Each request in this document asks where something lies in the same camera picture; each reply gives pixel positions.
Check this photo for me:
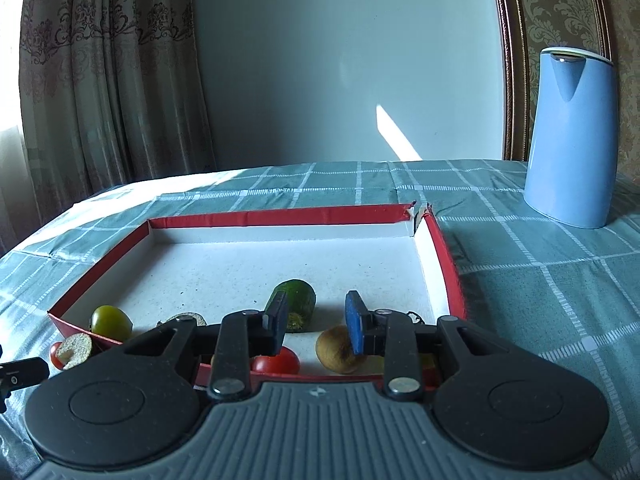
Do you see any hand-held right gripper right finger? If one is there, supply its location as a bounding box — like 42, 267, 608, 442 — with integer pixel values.
344, 290, 509, 403

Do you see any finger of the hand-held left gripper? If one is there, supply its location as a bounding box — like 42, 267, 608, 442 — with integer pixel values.
0, 356, 51, 394

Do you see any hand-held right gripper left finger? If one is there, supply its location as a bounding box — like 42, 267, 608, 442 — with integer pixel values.
124, 290, 291, 403

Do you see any green cucumber piece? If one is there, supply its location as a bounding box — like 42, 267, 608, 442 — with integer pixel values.
270, 279, 317, 333

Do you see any large brown longan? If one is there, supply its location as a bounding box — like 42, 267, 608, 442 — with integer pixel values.
315, 324, 368, 375

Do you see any orange tomato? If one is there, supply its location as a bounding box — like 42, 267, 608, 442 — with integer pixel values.
250, 346, 301, 375

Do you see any notched eggplant piece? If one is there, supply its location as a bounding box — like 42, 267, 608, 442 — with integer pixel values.
54, 332, 95, 371

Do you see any red cardboard box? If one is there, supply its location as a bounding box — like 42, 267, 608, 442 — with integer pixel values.
47, 201, 468, 391

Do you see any dark eggplant piece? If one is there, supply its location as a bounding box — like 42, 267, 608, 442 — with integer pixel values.
156, 312, 208, 328

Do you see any green tomato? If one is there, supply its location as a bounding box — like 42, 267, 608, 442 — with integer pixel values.
90, 305, 134, 343

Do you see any sheer white curtain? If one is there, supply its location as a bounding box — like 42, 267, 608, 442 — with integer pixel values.
0, 35, 28, 256

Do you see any blue kettle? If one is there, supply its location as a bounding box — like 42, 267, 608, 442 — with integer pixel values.
523, 46, 617, 229

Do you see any patterned brown curtain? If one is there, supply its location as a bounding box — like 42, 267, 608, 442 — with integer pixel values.
17, 0, 217, 241

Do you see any brown wooden moulding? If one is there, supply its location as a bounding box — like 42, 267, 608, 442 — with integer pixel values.
487, 0, 617, 162

